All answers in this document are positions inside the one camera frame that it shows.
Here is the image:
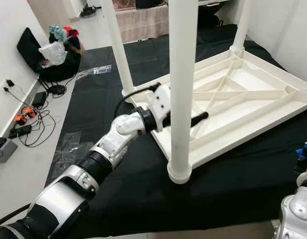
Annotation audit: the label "white plastic table top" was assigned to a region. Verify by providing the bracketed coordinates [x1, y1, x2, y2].
[122, 46, 307, 185]

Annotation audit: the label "black table cloth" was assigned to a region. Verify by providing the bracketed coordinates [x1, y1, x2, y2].
[46, 24, 307, 236]

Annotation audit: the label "grey power brick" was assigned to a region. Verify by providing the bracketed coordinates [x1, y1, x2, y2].
[0, 137, 19, 163]

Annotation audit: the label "black round stool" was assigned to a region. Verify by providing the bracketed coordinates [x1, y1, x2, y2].
[198, 4, 222, 29]

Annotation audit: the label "black power strip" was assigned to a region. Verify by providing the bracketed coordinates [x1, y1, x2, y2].
[9, 124, 32, 138]

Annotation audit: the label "beige cloth covered bench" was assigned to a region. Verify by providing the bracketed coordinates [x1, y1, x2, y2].
[116, 4, 170, 44]

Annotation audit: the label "black round floor device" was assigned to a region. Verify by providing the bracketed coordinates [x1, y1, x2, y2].
[46, 85, 67, 96]
[81, 5, 100, 18]

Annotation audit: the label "black power adapter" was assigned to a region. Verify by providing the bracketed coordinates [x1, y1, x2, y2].
[32, 91, 47, 108]

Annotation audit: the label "black bag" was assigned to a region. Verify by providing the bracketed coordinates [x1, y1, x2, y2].
[16, 27, 83, 83]

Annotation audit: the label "red cloth item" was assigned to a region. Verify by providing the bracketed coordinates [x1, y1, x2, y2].
[63, 26, 80, 38]

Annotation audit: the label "teal crumpled cloth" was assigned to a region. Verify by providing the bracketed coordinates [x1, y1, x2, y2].
[49, 25, 67, 43]

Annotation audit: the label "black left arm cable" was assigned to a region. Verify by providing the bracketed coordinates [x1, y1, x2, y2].
[113, 82, 161, 119]

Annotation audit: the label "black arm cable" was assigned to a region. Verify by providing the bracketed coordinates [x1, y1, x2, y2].
[294, 142, 307, 174]
[113, 82, 161, 119]

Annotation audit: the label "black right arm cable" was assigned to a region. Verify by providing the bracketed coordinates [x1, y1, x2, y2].
[294, 142, 307, 174]

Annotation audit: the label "tangled black floor cables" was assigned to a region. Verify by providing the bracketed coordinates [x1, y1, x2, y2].
[8, 85, 57, 148]

